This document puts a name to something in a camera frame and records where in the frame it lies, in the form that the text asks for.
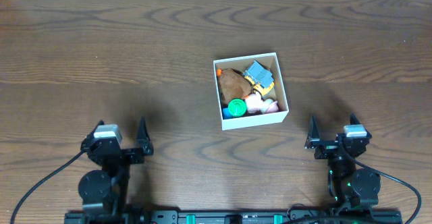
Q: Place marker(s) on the white pink duck figure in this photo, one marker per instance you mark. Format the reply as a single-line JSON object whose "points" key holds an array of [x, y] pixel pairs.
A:
{"points": [[256, 104]]}

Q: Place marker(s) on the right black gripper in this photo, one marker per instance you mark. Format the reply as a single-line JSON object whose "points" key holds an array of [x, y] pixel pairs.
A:
{"points": [[328, 147]]}

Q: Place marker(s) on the yellow grey toy truck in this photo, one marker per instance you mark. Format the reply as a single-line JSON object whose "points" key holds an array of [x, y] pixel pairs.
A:
{"points": [[260, 78]]}

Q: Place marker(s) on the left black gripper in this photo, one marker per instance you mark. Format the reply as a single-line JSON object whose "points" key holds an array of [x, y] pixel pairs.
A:
{"points": [[126, 153]]}

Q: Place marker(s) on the green round spinner toy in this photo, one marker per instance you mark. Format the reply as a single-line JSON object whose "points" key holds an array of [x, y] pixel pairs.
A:
{"points": [[237, 108]]}

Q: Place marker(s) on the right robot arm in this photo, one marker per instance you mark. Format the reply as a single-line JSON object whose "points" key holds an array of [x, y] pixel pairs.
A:
{"points": [[351, 187]]}

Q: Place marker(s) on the white cardboard box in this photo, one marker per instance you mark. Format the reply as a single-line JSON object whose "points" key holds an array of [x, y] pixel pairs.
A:
{"points": [[270, 62]]}

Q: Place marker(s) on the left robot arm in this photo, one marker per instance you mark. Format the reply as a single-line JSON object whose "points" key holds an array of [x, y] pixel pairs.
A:
{"points": [[104, 191]]}

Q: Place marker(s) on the multicolour puzzle cube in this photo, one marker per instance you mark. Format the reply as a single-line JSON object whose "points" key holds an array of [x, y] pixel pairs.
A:
{"points": [[226, 113]]}

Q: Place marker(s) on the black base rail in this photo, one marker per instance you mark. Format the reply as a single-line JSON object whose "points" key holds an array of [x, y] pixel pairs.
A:
{"points": [[312, 215]]}

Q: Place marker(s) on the brown plush toy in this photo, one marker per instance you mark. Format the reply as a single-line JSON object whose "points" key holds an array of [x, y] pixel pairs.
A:
{"points": [[232, 85]]}

